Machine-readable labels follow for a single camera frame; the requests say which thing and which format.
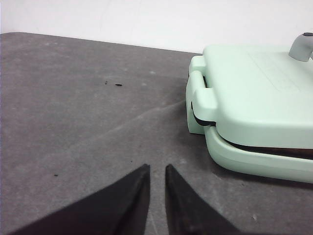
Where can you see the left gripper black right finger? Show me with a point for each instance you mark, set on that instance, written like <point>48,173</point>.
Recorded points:
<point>187,213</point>

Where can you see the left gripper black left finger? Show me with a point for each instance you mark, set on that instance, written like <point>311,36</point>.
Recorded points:
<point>119,209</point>

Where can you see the mint green breakfast maker base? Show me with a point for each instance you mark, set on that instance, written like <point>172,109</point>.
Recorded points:
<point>244,156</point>

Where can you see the mint green sandwich maker lid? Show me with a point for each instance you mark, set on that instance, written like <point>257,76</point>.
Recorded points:
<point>260,96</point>

